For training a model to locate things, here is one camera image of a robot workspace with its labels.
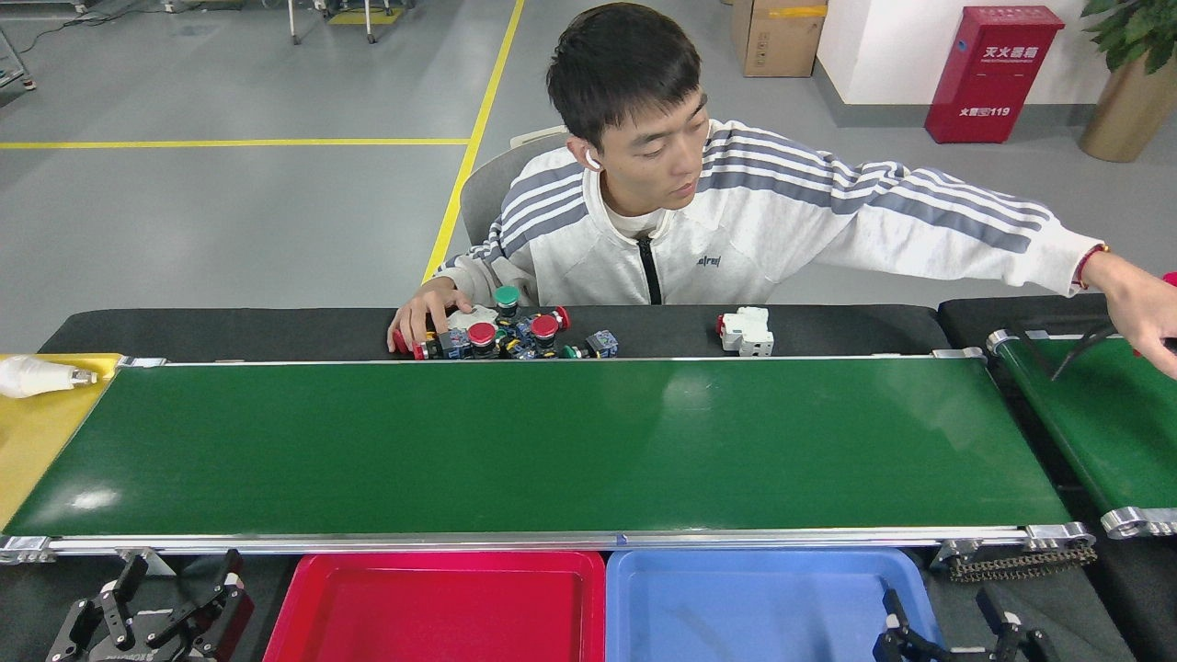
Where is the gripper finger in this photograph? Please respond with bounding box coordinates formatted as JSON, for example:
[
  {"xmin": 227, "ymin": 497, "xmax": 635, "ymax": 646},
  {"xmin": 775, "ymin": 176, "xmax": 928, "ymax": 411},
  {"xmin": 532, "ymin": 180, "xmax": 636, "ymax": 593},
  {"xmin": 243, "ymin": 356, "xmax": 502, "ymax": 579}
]
[
  {"xmin": 872, "ymin": 588, "xmax": 953, "ymax": 662},
  {"xmin": 977, "ymin": 588, "xmax": 1060, "ymax": 662}
]

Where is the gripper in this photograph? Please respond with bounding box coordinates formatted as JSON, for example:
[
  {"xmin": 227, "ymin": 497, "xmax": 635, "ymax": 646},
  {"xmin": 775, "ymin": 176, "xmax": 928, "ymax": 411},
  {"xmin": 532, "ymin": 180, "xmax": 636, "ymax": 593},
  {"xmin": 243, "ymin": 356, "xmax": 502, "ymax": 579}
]
[{"xmin": 46, "ymin": 550, "xmax": 256, "ymax": 662}]

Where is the blue plastic tray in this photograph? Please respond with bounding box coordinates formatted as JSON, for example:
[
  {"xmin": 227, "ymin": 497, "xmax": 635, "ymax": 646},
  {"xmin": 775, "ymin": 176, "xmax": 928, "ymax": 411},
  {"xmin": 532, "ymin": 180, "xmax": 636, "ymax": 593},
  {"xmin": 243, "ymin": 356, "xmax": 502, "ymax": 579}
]
[{"xmin": 606, "ymin": 548, "xmax": 948, "ymax": 662}]

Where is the yellow plastic tray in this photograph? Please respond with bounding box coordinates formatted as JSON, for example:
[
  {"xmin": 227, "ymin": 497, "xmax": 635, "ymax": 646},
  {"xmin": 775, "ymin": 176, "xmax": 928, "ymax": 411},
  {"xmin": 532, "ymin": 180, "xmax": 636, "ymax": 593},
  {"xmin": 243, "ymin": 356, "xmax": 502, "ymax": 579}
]
[{"xmin": 0, "ymin": 353, "xmax": 125, "ymax": 532}]

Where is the green belt conveyor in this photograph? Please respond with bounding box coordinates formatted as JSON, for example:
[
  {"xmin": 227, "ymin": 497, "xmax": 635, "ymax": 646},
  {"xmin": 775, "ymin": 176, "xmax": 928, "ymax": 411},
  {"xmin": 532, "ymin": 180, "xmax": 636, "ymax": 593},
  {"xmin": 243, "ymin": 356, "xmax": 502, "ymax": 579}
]
[
  {"xmin": 0, "ymin": 352, "xmax": 1098, "ymax": 564},
  {"xmin": 987, "ymin": 328, "xmax": 1177, "ymax": 540}
]

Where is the person's left hand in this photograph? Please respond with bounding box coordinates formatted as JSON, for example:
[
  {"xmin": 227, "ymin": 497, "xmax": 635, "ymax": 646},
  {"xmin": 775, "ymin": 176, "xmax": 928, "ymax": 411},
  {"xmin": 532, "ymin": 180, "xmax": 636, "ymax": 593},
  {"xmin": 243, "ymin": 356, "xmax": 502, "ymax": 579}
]
[{"xmin": 1085, "ymin": 253, "xmax": 1177, "ymax": 378}]

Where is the person's right hand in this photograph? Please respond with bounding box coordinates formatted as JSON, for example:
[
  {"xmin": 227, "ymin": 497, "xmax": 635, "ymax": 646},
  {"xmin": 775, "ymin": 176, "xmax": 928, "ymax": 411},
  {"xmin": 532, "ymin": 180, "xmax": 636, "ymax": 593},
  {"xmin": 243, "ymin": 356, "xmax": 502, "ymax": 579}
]
[{"xmin": 387, "ymin": 278, "xmax": 473, "ymax": 352}]

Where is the white light bulb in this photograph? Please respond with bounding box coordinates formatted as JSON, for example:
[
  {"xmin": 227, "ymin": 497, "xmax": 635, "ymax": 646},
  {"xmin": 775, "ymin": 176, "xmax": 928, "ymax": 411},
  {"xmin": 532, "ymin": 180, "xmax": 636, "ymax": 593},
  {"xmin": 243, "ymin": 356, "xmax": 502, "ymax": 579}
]
[{"xmin": 0, "ymin": 355, "xmax": 99, "ymax": 399}]

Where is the person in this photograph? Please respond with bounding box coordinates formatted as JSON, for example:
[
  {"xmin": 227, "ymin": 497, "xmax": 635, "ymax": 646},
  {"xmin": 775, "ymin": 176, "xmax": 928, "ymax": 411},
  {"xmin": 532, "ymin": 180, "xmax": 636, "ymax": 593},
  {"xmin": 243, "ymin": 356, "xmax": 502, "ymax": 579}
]
[{"xmin": 432, "ymin": 2, "xmax": 1109, "ymax": 307}]

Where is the potted plant in gold pot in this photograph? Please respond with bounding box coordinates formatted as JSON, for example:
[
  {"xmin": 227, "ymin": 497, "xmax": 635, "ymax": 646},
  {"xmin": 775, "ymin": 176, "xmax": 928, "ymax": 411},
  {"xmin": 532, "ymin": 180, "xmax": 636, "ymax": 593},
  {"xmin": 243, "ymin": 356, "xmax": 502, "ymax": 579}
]
[{"xmin": 1079, "ymin": 0, "xmax": 1177, "ymax": 164}]

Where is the red fire extinguisher cabinet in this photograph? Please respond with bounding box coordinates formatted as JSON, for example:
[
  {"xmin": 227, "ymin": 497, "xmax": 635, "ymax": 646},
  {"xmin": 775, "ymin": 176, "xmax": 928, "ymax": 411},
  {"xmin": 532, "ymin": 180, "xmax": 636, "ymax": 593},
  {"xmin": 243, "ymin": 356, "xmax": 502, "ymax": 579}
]
[{"xmin": 924, "ymin": 5, "xmax": 1066, "ymax": 145}]

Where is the white metal stand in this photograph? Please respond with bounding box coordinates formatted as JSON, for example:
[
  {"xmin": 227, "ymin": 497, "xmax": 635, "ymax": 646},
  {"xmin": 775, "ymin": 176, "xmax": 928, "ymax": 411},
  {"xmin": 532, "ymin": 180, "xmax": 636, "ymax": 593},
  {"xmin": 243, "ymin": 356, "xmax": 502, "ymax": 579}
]
[{"xmin": 161, "ymin": 0, "xmax": 380, "ymax": 45}]

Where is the brown cardboard box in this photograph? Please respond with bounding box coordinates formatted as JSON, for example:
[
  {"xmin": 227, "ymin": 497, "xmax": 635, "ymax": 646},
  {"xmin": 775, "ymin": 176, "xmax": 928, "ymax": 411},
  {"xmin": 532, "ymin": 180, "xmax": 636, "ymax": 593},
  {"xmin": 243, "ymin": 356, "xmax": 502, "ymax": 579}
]
[{"xmin": 731, "ymin": 0, "xmax": 828, "ymax": 78}]

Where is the conveyor drive chain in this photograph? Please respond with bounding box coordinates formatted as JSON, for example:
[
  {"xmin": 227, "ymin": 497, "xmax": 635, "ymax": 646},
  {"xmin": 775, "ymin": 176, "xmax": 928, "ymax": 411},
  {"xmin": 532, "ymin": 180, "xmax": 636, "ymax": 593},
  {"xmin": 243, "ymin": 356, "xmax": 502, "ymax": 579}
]
[{"xmin": 947, "ymin": 544, "xmax": 1098, "ymax": 583}]

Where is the black cable bundle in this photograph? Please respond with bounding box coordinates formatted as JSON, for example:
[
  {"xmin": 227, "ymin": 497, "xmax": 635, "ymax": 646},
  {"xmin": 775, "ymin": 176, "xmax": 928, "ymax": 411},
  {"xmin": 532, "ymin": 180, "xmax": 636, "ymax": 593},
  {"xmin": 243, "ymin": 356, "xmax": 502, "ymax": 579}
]
[{"xmin": 1016, "ymin": 317, "xmax": 1118, "ymax": 382}]

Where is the red string bracelet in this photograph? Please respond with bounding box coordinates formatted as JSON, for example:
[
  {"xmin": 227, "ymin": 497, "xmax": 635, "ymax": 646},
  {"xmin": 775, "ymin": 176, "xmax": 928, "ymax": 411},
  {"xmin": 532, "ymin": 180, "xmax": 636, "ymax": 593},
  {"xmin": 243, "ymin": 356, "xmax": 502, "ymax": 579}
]
[{"xmin": 1074, "ymin": 243, "xmax": 1112, "ymax": 291}]

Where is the metal frame rack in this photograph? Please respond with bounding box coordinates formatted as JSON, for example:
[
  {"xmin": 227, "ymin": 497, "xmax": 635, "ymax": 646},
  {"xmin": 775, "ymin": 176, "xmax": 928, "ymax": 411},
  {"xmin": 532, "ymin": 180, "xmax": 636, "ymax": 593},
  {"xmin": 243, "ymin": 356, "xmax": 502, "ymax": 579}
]
[{"xmin": 0, "ymin": 28, "xmax": 38, "ymax": 91}]

